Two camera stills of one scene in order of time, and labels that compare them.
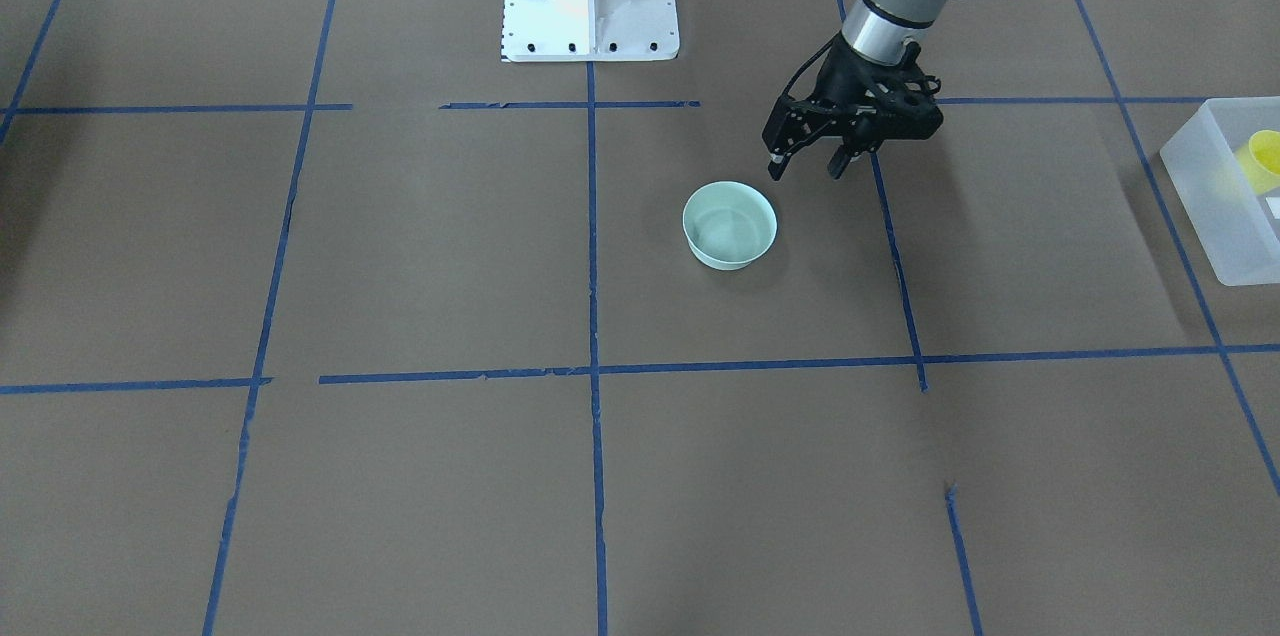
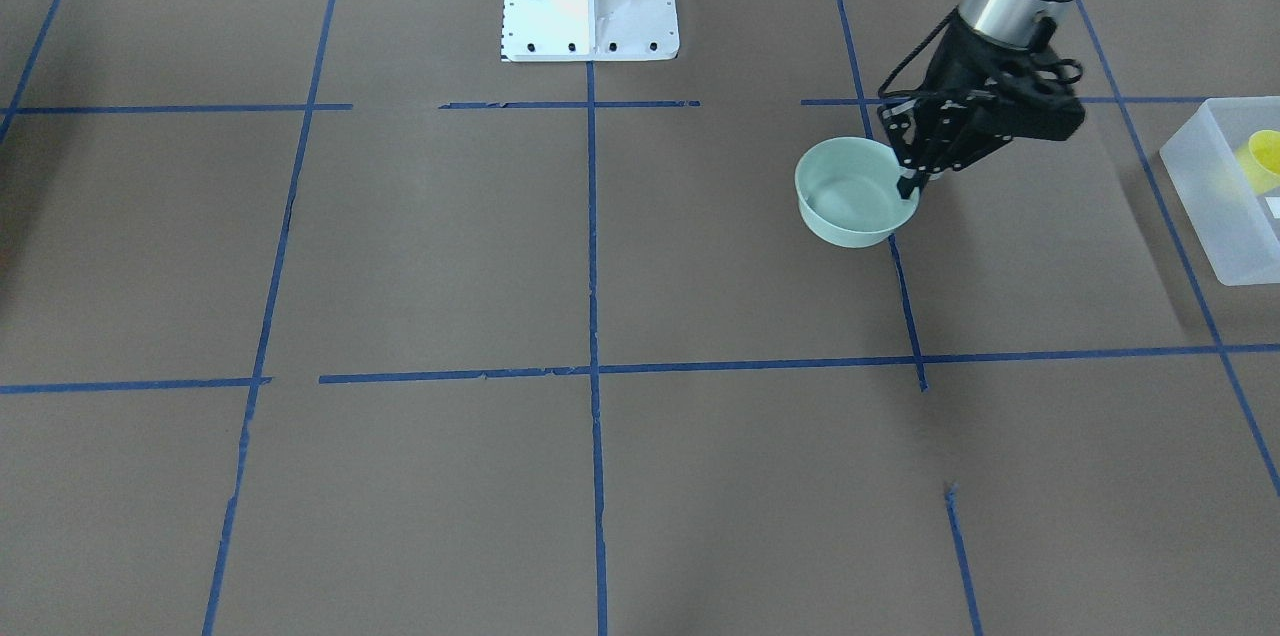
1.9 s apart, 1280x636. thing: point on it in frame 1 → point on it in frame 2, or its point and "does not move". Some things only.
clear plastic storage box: x=1223 y=167 does not move
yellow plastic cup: x=1260 y=160 does not move
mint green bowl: x=728 y=225 → x=847 y=192
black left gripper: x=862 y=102 → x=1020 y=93
